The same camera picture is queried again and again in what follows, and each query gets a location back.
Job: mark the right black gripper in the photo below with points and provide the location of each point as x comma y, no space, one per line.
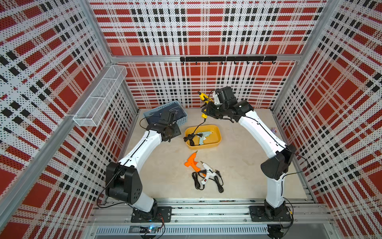
209,110

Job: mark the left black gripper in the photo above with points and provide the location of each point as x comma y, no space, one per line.
176,131

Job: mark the yellow glue gun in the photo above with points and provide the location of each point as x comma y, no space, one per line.
206,99

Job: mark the yellow storage box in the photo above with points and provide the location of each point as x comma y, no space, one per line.
212,141

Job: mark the light blue glue gun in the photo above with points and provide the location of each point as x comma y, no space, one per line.
203,136

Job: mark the orange glue gun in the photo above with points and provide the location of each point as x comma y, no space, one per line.
191,162

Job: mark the white glue gun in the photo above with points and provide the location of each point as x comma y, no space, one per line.
202,177

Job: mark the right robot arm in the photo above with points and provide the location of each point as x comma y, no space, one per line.
279,154

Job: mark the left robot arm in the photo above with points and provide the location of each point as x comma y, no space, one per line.
123,181

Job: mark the dark cloth in basket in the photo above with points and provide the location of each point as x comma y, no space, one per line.
154,115

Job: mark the blue plastic basket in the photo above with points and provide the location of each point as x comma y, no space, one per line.
180,122

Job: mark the green circuit board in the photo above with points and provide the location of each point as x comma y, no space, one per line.
149,230

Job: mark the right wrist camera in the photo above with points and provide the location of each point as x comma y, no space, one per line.
224,97

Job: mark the black hook rail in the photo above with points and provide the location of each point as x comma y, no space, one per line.
222,59

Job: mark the white wire wall basket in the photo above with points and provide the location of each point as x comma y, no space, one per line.
95,106

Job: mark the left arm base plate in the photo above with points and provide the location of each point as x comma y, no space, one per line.
157,214

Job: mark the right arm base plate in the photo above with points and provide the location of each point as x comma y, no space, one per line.
268,214

